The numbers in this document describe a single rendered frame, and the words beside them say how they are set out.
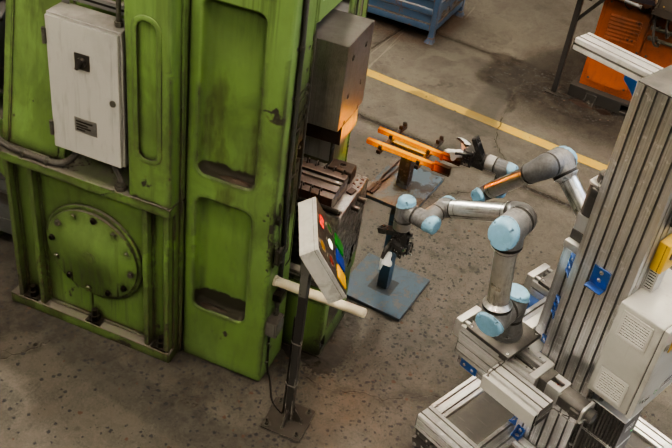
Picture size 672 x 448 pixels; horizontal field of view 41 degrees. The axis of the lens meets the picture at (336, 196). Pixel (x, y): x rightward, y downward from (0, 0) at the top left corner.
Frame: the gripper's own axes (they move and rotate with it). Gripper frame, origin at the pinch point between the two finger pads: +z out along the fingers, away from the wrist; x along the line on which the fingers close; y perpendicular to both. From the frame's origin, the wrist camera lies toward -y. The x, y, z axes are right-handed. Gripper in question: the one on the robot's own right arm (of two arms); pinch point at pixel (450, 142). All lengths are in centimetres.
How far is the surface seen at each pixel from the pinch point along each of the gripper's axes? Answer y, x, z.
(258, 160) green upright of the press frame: -22, -101, 45
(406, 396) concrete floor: 107, -64, -28
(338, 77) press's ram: -55, -72, 28
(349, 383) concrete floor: 107, -74, -1
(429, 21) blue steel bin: 88, 302, 143
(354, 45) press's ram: -68, -65, 27
